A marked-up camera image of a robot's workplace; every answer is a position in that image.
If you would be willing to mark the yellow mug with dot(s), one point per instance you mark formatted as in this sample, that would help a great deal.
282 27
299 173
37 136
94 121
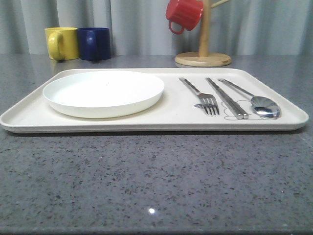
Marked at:
62 43

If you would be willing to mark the silver metal spoon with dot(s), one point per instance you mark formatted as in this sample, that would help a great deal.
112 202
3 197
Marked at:
261 106

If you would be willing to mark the wooden mug tree stand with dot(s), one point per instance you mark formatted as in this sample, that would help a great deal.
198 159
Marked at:
204 58

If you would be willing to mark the silver metal fork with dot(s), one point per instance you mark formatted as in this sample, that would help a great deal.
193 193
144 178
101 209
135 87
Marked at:
207 101

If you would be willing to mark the dark blue mug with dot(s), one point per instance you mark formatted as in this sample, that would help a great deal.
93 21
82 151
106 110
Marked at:
94 43

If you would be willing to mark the white round plate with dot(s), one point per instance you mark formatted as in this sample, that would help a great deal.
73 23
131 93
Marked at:
104 94

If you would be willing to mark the beige rabbit serving tray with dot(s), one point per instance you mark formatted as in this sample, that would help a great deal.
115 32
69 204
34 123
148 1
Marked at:
175 111

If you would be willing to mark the red ribbed mug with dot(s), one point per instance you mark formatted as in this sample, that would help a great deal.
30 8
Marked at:
183 15

